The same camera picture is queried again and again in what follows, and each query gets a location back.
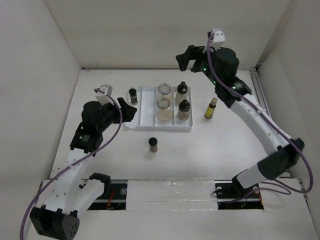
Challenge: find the small brown spice jar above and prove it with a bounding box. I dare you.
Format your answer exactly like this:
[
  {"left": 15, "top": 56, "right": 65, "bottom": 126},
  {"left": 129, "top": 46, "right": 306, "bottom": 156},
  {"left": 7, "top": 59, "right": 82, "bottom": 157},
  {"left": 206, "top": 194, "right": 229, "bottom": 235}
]
[{"left": 148, "top": 137, "right": 158, "bottom": 153}]

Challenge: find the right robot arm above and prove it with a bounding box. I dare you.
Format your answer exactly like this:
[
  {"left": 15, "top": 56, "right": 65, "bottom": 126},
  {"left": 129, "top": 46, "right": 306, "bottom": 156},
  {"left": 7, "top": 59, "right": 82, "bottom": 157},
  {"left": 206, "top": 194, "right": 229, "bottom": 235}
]
[{"left": 175, "top": 45, "right": 305, "bottom": 198}]

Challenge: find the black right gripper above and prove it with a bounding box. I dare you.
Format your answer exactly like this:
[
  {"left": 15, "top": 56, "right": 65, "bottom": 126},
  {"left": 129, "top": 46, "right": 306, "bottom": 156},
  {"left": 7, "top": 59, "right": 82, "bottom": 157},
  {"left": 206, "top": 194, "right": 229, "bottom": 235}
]
[{"left": 174, "top": 43, "right": 221, "bottom": 87}]

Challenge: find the white foam front block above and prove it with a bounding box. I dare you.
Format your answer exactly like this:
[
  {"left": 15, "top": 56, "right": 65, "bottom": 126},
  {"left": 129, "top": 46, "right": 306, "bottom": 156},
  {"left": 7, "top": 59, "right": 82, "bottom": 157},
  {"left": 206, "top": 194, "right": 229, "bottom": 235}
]
[{"left": 126, "top": 179, "right": 218, "bottom": 212}]

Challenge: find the aluminium rail right side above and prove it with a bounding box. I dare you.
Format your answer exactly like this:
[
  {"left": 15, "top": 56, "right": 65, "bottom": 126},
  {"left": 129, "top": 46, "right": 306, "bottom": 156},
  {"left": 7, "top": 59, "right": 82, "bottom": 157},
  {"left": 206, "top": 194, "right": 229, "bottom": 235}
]
[{"left": 249, "top": 65, "right": 291, "bottom": 178}]

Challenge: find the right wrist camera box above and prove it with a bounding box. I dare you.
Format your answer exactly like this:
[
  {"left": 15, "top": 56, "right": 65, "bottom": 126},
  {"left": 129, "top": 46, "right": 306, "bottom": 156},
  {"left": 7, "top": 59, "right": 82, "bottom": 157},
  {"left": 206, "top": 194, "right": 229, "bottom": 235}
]
[{"left": 207, "top": 28, "right": 226, "bottom": 49}]

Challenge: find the black-cap bottle tan powder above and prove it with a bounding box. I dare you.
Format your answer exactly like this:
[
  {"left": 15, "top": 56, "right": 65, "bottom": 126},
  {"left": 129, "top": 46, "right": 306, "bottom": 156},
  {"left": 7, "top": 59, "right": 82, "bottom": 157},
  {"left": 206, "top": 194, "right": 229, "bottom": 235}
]
[{"left": 177, "top": 99, "right": 191, "bottom": 121}]

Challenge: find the yellow bottle beige cap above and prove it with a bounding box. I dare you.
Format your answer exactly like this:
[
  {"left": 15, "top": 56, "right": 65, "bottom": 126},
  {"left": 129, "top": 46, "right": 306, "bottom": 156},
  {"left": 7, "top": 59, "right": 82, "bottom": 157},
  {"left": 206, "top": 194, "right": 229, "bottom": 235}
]
[{"left": 204, "top": 97, "right": 218, "bottom": 119}]

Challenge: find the black-cap bottle white powder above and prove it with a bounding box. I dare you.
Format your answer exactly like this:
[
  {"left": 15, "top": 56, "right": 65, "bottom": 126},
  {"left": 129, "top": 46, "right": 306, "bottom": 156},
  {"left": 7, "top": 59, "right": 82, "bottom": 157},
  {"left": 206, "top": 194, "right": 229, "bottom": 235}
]
[{"left": 175, "top": 81, "right": 189, "bottom": 104}]

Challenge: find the white divided organizer tray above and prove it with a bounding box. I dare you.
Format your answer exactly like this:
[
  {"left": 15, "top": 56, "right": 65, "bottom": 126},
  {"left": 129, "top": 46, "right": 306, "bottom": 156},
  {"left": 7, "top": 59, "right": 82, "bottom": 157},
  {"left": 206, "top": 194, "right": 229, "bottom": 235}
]
[{"left": 124, "top": 86, "right": 193, "bottom": 132}]

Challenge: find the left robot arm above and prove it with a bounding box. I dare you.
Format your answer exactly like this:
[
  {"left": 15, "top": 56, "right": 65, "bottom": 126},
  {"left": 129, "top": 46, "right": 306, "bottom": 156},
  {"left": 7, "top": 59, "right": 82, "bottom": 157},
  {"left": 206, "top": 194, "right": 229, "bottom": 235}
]
[{"left": 29, "top": 97, "right": 137, "bottom": 240}]

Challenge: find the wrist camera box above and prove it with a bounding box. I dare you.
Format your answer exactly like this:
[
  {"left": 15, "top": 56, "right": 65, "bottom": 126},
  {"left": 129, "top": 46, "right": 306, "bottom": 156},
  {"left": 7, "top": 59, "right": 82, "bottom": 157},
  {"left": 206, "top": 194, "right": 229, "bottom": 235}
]
[
  {"left": 207, "top": 28, "right": 226, "bottom": 49},
  {"left": 95, "top": 84, "right": 113, "bottom": 105}
]

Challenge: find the small black-lid spice jar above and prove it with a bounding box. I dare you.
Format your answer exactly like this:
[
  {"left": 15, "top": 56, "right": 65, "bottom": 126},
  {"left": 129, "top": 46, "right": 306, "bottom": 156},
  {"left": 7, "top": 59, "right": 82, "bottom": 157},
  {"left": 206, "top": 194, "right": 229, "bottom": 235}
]
[{"left": 128, "top": 88, "right": 138, "bottom": 105}]

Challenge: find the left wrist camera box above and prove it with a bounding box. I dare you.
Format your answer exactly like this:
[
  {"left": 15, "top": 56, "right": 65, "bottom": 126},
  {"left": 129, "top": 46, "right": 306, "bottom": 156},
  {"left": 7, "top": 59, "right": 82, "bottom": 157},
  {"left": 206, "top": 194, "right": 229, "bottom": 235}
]
[{"left": 95, "top": 84, "right": 113, "bottom": 105}]

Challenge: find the round glass jar silver lid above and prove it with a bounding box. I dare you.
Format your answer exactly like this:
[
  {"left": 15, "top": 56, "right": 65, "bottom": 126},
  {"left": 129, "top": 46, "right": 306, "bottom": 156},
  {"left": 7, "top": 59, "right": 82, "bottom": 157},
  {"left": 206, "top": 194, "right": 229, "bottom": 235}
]
[{"left": 157, "top": 83, "right": 173, "bottom": 102}]

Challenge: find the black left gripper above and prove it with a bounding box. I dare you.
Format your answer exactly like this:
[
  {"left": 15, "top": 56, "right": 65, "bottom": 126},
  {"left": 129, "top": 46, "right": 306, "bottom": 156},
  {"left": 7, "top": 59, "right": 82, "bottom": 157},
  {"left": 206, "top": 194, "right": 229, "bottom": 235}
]
[{"left": 97, "top": 97, "right": 136, "bottom": 133}]

